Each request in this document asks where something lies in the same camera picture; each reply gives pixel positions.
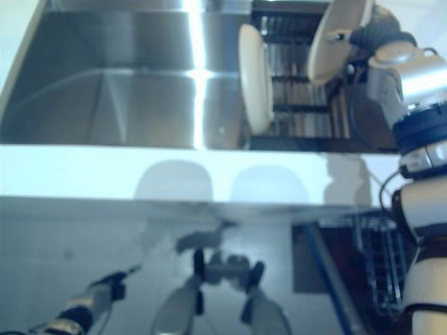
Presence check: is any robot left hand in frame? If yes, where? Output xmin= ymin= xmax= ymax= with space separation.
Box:
xmin=66 ymin=264 xmax=142 ymax=327

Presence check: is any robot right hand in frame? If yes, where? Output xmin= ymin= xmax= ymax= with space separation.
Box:
xmin=328 ymin=3 xmax=418 ymax=54

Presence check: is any beige round plate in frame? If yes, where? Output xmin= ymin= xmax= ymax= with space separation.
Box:
xmin=237 ymin=23 xmax=274 ymax=134
xmin=307 ymin=0 xmax=374 ymax=87

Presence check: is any robot left leg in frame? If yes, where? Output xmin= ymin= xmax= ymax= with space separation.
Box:
xmin=149 ymin=248 xmax=207 ymax=335

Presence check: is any black dish drying rack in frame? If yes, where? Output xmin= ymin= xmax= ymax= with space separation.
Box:
xmin=249 ymin=0 xmax=354 ymax=151

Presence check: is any stainless steel sink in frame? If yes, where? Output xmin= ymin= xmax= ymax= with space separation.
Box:
xmin=0 ymin=0 xmax=402 ymax=153

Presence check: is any dark wire dishwasher rack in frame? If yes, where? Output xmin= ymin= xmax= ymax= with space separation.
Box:
xmin=319 ymin=213 xmax=410 ymax=315

